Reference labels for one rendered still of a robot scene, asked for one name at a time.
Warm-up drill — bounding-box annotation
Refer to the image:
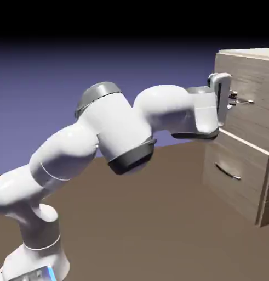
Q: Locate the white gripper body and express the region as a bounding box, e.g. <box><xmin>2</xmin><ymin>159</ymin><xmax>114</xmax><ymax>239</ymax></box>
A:
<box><xmin>207</xmin><ymin>72</ymin><xmax>232</xmax><ymax>128</ymax></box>

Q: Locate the wood drawer front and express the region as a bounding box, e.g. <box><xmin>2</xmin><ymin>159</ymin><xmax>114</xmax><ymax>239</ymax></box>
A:
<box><xmin>213</xmin><ymin>52</ymin><xmax>269</xmax><ymax>154</ymax></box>
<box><xmin>202</xmin><ymin>131</ymin><xmax>269</xmax><ymax>226</ymax></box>

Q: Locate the light wood cabinet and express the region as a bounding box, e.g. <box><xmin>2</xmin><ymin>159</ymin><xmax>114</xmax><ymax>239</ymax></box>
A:
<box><xmin>202</xmin><ymin>47</ymin><xmax>269</xmax><ymax>228</ymax></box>

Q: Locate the curved metal drawer handle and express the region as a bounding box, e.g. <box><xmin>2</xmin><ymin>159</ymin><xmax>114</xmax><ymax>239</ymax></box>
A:
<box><xmin>229</xmin><ymin>96</ymin><xmax>255</xmax><ymax>105</ymax></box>
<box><xmin>214</xmin><ymin>162</ymin><xmax>242</xmax><ymax>181</ymax></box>

